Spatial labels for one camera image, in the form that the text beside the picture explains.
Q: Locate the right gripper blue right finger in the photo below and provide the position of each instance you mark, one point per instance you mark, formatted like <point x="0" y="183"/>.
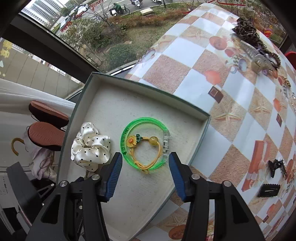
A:
<point x="178" y="175"/>

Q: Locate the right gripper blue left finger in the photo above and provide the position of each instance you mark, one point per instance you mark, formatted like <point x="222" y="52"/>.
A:
<point x="111" y="175"/>

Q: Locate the black scalloped snap clip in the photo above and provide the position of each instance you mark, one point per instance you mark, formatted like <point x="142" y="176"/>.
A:
<point x="269" y="190"/>

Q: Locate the white polka dot scrunchie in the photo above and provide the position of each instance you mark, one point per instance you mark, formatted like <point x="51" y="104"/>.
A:
<point x="89" y="149"/>

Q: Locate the green-rimmed white tray box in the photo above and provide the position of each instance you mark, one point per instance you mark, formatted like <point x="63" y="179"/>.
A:
<point x="145" y="125"/>

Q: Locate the green translucent bangle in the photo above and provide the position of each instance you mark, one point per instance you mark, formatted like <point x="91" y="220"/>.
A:
<point x="129" y="142"/>

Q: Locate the pink-soled slipper lower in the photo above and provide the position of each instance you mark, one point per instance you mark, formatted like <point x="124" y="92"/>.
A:
<point x="46" y="135"/>

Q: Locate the pink-soled slipper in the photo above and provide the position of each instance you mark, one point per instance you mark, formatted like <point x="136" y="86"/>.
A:
<point x="45" y="113"/>
<point x="46" y="135"/>

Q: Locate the small black claw clip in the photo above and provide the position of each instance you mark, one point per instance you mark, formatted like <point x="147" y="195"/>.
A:
<point x="277" y="164"/>

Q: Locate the pink-soled slipper upper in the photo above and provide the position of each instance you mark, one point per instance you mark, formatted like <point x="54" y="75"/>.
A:
<point x="45" y="113"/>

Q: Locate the checkered patterned tablecloth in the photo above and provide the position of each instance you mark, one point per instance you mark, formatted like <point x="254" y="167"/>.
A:
<point x="252" y="115"/>

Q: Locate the brown braided headband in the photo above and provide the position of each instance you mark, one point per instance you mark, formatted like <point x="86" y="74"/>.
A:
<point x="271" y="56"/>

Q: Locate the leopard print scrunchie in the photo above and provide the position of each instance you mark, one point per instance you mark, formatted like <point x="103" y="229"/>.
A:
<point x="246" y="31"/>

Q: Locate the red plastic stool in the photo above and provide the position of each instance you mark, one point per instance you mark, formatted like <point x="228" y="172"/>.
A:
<point x="291" y="56"/>

